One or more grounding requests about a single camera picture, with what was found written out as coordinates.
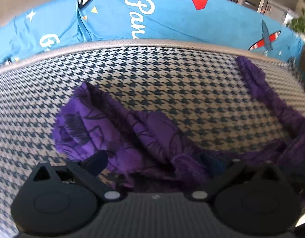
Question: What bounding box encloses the purple floral garment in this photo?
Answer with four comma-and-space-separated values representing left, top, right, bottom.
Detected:
53, 57, 305, 191

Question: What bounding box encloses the houndstooth sofa seat cover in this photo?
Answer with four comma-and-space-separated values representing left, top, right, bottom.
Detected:
0, 43, 305, 238

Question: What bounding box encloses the blue printed sofa back cover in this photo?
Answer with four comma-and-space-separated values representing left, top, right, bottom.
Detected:
0, 0, 304, 66

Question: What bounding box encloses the green potted plant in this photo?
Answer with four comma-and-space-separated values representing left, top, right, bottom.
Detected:
287, 0, 305, 35

